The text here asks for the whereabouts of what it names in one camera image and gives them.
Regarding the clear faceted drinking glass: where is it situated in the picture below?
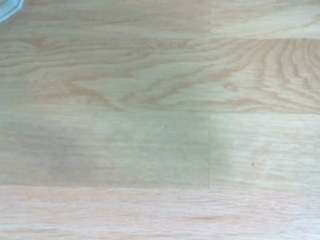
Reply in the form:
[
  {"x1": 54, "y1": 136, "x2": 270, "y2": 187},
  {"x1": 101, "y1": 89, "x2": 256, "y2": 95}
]
[{"x1": 0, "y1": 0, "x2": 25, "y2": 24}]

